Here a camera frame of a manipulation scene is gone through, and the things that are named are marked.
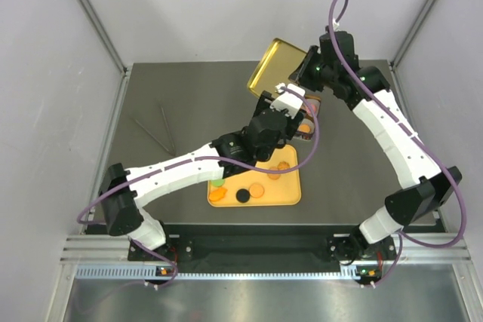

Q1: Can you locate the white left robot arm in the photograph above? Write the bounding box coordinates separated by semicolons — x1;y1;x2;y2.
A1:
99;84;305;259

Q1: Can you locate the yellow serving tray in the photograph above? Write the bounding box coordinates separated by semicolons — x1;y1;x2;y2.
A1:
207;144;303;208

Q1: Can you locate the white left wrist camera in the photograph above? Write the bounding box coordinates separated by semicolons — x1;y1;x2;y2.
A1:
270;83;306;119

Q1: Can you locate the gold tin lid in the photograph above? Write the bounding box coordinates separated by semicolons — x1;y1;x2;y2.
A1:
247;38;306;97

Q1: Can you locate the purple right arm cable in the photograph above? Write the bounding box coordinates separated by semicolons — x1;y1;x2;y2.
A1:
330;0;467;289

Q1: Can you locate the tan plain round cookie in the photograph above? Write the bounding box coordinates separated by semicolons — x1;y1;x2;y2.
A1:
267;173;281;180

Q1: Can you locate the green cookie lower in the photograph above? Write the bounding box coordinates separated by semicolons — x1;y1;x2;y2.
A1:
211;179;225;188

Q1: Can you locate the tan flower cookie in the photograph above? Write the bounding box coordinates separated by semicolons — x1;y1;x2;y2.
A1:
298;124;311;133

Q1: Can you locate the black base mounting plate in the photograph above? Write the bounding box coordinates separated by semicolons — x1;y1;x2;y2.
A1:
128;223;378;274

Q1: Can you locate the black sandwich cookie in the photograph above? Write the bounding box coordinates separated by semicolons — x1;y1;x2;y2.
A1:
235;189;251;203

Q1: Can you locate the square cookie tin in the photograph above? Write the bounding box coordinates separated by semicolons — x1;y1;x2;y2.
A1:
294;95;321;141

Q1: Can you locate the orange swirl cookie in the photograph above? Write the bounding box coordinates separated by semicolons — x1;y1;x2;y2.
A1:
278;161;291;170

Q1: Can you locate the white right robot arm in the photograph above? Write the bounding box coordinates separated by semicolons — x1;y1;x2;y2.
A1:
289;31;462;261

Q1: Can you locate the orange fish cookie left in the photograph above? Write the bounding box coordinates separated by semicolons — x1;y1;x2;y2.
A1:
208;187;227;203

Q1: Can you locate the tan dotted round cookie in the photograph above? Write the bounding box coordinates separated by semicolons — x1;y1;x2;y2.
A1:
249;183;265;198

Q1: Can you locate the slotted cable duct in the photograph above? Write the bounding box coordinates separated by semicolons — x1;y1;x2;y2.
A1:
75;265;361;281

